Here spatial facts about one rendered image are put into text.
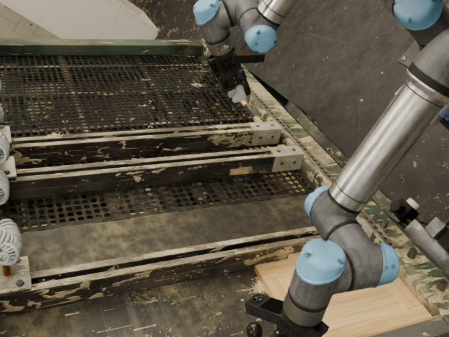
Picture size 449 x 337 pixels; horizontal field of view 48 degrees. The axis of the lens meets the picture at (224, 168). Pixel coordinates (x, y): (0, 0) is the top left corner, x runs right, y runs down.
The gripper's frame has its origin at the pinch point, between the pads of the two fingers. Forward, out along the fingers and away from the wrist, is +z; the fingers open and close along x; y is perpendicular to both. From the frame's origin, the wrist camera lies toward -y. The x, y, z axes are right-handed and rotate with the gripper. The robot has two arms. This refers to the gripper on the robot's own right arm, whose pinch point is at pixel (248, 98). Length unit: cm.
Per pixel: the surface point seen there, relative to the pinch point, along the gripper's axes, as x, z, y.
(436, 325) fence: 74, 39, -8
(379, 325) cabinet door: 68, 34, 5
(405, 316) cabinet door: 68, 39, -3
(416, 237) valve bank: 42, 51, -26
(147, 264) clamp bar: 38, 2, 49
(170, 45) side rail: -111, 30, 2
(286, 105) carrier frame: -111, 103, -48
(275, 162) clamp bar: -3.1, 33.6, -1.8
